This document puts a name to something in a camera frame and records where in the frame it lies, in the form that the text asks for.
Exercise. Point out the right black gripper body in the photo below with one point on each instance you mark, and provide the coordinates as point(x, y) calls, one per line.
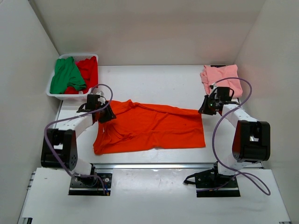
point(212, 100)

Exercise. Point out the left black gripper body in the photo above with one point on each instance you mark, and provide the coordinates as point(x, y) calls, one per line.
point(101, 106)

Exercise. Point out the orange t shirt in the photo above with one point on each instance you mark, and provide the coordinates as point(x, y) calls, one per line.
point(141, 127)

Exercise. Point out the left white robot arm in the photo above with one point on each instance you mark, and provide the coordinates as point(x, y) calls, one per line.
point(60, 144)

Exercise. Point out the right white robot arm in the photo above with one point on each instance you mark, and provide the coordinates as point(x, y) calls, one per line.
point(252, 139)

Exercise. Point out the pink folded t shirt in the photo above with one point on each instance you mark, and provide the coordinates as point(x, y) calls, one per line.
point(210, 75)

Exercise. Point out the white plastic basket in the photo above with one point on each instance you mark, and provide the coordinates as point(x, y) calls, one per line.
point(77, 57)

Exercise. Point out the red t shirt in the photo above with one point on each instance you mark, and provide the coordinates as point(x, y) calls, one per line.
point(89, 71)

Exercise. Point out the green t shirt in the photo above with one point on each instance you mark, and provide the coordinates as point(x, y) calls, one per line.
point(66, 74)

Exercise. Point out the aluminium table rail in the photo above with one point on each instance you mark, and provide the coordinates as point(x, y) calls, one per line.
point(153, 165)

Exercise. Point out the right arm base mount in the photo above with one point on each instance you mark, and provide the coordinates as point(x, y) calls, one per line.
point(210, 183)

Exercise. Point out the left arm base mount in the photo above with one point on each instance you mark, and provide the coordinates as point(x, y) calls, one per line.
point(92, 186)

